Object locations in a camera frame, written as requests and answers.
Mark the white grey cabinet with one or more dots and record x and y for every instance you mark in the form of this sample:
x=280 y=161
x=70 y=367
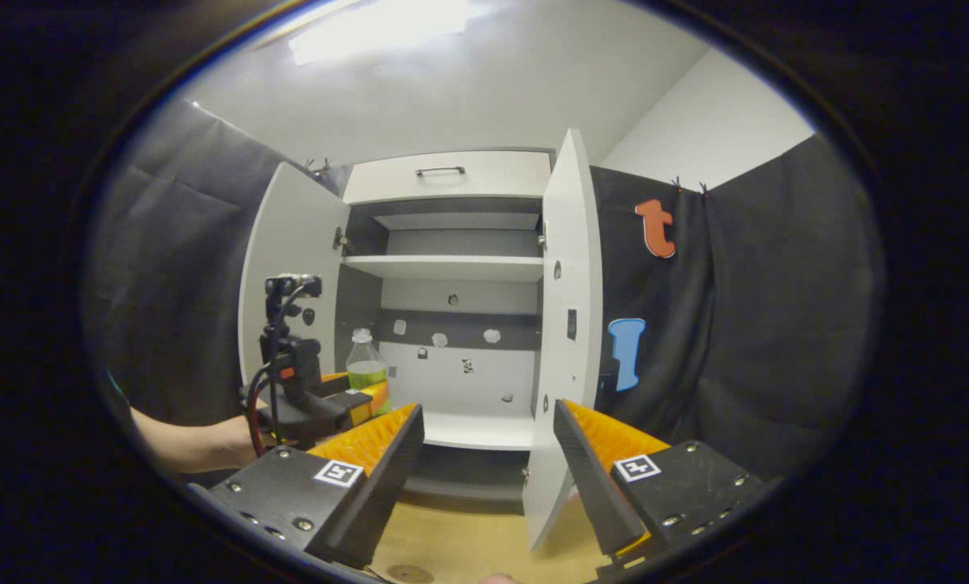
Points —
x=452 y=266

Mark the clear bottle green label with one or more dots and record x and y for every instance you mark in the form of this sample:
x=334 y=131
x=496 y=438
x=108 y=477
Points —
x=365 y=357

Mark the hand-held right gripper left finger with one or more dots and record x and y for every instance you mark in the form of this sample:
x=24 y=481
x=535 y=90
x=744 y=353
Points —
x=387 y=478

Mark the ceiling light panel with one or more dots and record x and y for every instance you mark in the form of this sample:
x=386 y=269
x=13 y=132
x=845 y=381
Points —
x=379 y=24

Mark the black backdrop cloth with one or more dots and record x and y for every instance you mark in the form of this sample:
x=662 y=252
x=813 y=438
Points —
x=776 y=324

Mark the round brown coaster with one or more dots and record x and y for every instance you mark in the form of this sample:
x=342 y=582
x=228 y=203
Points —
x=409 y=573

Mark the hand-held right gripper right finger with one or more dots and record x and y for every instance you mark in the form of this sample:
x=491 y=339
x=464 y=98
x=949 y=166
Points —
x=589 y=487

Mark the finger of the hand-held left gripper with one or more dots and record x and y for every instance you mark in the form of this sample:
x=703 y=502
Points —
x=338 y=414
x=335 y=383

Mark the white door cherry sticker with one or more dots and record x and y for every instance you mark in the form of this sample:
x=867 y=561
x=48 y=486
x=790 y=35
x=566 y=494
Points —
x=569 y=268

